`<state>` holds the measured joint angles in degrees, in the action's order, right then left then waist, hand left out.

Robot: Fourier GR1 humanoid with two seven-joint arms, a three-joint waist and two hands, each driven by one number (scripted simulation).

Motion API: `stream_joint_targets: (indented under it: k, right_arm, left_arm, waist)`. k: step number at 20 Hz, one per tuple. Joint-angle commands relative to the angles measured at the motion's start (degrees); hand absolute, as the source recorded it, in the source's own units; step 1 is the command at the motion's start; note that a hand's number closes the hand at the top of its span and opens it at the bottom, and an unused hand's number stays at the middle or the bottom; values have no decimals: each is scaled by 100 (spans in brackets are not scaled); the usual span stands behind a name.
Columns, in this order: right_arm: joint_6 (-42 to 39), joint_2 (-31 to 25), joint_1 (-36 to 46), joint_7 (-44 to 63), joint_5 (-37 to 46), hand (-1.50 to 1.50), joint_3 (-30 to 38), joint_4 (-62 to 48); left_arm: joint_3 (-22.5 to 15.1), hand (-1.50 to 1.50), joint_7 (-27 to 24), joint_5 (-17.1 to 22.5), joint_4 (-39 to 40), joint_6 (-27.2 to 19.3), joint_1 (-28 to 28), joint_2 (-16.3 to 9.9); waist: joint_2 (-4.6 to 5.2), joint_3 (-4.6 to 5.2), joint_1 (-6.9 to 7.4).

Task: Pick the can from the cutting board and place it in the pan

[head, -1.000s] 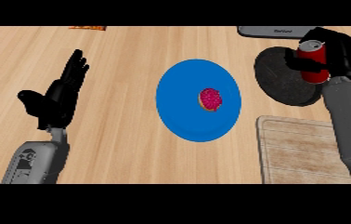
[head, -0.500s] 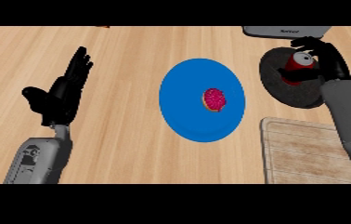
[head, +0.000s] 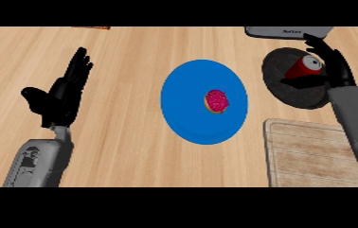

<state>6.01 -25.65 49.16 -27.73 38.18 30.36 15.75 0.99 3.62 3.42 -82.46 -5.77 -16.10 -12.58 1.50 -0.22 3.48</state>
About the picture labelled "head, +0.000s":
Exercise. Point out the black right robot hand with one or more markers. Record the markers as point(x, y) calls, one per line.
point(336, 67)

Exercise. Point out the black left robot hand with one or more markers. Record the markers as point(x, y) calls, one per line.
point(63, 93)

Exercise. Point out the red can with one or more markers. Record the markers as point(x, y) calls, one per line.
point(305, 67)

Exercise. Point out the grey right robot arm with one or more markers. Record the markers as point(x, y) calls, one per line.
point(345, 112)

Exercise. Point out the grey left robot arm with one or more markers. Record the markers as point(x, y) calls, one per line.
point(39, 161)

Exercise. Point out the dark grey pan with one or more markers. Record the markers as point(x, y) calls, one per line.
point(292, 80)

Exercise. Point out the pale wooden cutting board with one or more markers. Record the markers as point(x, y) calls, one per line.
point(313, 156)

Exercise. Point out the grey appliance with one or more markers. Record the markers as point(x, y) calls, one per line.
point(285, 32)

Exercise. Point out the orange brown object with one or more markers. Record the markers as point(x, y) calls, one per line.
point(94, 27)

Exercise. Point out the blue plate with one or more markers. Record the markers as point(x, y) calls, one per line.
point(191, 105)

